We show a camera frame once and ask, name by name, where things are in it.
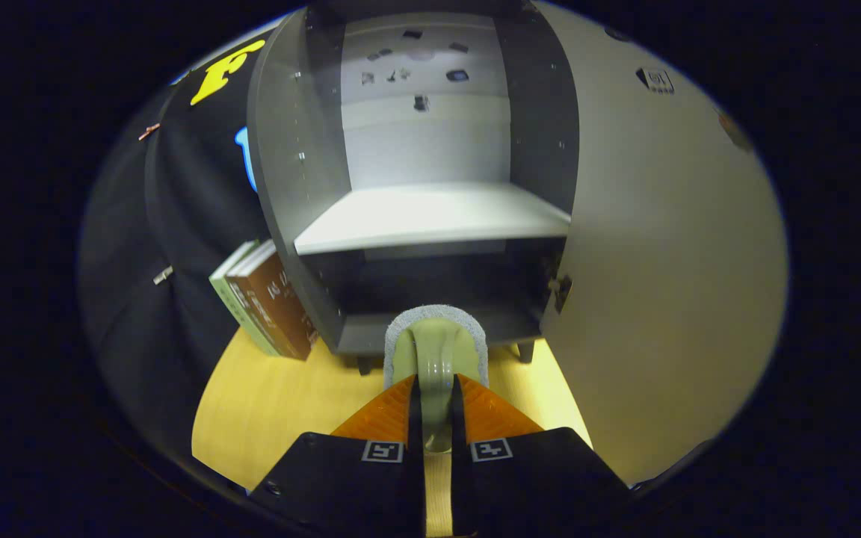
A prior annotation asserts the brown book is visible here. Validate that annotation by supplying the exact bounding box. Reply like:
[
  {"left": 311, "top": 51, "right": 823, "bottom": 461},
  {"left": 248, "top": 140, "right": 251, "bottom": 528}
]
[
  {"left": 226, "top": 250, "right": 310, "bottom": 362},
  {"left": 251, "top": 241, "right": 321, "bottom": 348}
]

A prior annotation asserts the black backdrop cloth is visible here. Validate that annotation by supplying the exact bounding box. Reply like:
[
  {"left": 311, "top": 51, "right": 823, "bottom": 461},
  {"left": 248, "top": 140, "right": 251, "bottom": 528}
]
[{"left": 78, "top": 37, "right": 274, "bottom": 449}]

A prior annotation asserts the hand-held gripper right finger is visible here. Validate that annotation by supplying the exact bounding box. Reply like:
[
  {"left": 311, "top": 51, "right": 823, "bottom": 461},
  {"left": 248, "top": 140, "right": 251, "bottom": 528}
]
[{"left": 449, "top": 374, "right": 633, "bottom": 538}]

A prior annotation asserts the dark grey cabinet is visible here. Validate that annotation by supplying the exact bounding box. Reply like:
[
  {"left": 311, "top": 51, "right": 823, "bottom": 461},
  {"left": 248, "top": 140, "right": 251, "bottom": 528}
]
[{"left": 247, "top": 0, "right": 581, "bottom": 374}]

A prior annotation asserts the olive green mug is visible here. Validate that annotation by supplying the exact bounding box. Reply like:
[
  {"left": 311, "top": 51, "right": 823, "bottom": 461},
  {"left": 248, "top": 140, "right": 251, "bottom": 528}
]
[{"left": 383, "top": 304, "right": 490, "bottom": 454}]

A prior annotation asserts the green book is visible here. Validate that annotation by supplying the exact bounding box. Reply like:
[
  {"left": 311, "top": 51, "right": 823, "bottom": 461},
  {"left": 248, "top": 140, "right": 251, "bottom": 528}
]
[{"left": 209, "top": 240, "right": 282, "bottom": 357}]

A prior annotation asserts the white cabinet shelf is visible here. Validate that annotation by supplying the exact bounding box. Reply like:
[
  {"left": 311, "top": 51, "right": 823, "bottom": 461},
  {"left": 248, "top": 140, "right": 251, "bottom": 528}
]
[{"left": 294, "top": 183, "right": 572, "bottom": 256}]

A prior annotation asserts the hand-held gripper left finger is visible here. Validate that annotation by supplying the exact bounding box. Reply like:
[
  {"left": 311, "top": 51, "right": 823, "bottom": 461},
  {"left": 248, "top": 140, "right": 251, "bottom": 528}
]
[{"left": 247, "top": 374, "right": 425, "bottom": 538}]

